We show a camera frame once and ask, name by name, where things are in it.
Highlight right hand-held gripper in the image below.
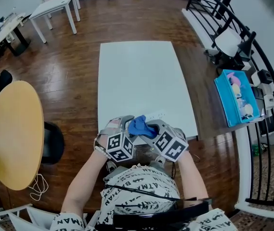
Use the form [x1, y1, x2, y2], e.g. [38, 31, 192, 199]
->
[141, 119, 189, 163]

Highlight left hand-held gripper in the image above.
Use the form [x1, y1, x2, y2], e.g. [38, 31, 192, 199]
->
[97, 115, 135, 163]

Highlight blue cloth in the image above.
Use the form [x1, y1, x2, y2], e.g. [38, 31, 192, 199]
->
[128, 115, 157, 139]

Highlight white power strip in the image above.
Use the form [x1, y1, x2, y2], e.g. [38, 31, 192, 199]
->
[143, 109, 166, 121]

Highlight person's left forearm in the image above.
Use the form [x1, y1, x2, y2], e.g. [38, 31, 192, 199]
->
[61, 149, 108, 214]

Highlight person's right forearm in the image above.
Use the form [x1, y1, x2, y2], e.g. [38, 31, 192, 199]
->
[179, 150, 209, 199]

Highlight person's right hand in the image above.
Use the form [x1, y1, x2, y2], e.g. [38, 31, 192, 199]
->
[174, 128, 189, 145]

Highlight person's grey trousers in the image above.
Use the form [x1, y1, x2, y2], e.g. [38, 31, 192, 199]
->
[106, 159, 169, 178]

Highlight person's printed white shirt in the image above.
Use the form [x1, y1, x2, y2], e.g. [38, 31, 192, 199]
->
[50, 164, 238, 231]

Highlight person's left sneaker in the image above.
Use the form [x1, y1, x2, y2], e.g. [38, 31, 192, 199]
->
[105, 160, 117, 173]

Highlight dark wooden side table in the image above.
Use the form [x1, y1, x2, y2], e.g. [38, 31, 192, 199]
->
[175, 42, 272, 141]

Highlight blue plastic bin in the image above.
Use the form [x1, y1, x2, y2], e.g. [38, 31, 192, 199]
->
[214, 69, 261, 128]

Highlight pale blue toy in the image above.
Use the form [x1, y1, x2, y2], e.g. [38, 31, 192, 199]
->
[236, 96, 247, 108]

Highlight yellow plush toy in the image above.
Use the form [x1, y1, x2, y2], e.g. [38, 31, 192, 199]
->
[231, 83, 243, 96]

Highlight white curved ledge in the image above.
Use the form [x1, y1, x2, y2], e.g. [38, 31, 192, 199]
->
[233, 126, 274, 220]

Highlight pink plush toy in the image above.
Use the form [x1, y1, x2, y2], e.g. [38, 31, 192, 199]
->
[226, 72, 241, 84]

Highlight cream plush toy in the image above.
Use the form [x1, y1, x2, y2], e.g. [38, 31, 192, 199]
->
[242, 103, 254, 116]

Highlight green crate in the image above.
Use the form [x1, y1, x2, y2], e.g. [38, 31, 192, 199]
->
[251, 142, 269, 156]

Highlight black flat device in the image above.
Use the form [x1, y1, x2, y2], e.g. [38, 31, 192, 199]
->
[252, 87, 265, 113]

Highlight round yellow wooden table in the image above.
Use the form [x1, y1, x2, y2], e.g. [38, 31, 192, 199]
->
[0, 80, 45, 191]

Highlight small white box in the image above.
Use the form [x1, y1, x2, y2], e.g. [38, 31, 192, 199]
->
[251, 71, 260, 86]

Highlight white shade table lamp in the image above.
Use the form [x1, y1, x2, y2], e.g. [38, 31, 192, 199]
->
[204, 28, 242, 64]

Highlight white drawer box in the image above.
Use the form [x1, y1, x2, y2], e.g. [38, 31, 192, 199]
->
[263, 94, 274, 109]

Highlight black cube speaker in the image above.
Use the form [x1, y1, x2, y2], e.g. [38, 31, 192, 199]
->
[257, 69, 274, 84]

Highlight black desk lamp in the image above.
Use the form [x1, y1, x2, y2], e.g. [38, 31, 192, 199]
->
[237, 31, 257, 57]

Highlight white chair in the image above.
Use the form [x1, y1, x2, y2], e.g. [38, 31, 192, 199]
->
[0, 185, 55, 231]

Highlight black metal railing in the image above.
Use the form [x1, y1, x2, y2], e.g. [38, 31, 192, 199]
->
[186, 0, 274, 213]

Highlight white square table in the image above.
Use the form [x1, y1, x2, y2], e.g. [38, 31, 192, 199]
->
[29, 0, 81, 44]

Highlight round white table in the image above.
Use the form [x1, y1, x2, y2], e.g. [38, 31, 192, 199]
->
[0, 12, 31, 57]

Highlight white bead bracelet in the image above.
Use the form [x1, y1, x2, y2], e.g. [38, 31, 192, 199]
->
[93, 138, 112, 160]

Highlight black chest mount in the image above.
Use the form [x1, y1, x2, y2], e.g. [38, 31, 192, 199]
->
[112, 197, 213, 231]

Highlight white floor cable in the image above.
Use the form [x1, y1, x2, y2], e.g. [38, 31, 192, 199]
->
[28, 173, 50, 201]

